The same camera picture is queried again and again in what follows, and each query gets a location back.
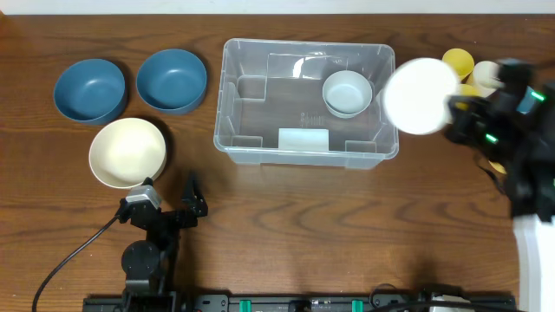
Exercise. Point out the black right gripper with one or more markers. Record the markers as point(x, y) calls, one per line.
point(466, 116)

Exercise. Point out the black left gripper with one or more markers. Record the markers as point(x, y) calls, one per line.
point(169, 217)

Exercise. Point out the yellow plastic cup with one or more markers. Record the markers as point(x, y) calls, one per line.
point(466, 90)
point(460, 61)

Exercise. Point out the cream plastic cup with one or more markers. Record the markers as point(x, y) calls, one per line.
point(485, 78)

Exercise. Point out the small white bowl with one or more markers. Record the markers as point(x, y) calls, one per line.
point(415, 96)

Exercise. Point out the small grey bowl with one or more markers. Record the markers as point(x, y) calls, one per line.
point(347, 93)

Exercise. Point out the light blue plastic cup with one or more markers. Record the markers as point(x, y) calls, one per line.
point(527, 103)

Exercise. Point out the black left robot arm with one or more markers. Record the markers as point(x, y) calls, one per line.
point(149, 263)

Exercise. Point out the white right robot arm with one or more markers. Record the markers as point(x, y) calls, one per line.
point(514, 127)

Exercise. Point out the clear plastic storage container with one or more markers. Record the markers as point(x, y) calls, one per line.
point(271, 108)

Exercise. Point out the large cream bowl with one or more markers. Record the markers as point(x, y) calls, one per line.
point(126, 152)

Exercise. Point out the right dark blue bowl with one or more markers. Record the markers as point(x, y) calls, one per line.
point(172, 81)

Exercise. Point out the dark blue bowl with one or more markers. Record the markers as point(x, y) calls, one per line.
point(91, 92)
point(172, 81)

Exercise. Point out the left dark blue bowl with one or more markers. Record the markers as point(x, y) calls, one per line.
point(91, 92)

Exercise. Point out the black mounting rail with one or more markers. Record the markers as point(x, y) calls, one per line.
point(175, 302)

